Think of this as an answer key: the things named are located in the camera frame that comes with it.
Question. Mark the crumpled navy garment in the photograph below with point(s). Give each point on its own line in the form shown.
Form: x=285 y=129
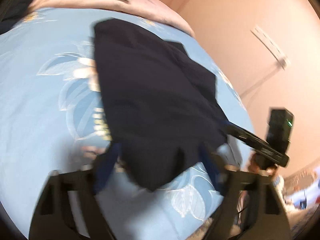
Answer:
x=12 y=11

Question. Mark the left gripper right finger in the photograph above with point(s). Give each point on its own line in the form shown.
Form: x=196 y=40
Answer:
x=265 y=216

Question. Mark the person right hand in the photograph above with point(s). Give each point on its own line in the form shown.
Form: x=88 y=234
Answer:
x=255 y=168

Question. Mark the light blue floral bedsheet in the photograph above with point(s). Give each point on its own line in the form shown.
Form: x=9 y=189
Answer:
x=49 y=111

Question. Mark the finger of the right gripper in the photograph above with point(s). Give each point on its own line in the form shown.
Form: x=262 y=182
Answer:
x=254 y=142

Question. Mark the dark navy jacket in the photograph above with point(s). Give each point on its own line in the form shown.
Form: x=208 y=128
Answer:
x=159 y=104

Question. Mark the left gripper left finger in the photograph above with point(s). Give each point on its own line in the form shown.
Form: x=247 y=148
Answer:
x=53 y=218

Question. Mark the white power strip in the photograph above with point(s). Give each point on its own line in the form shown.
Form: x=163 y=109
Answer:
x=271 y=46

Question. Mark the pink quilt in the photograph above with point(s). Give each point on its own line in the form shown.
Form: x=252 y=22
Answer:
x=153 y=10

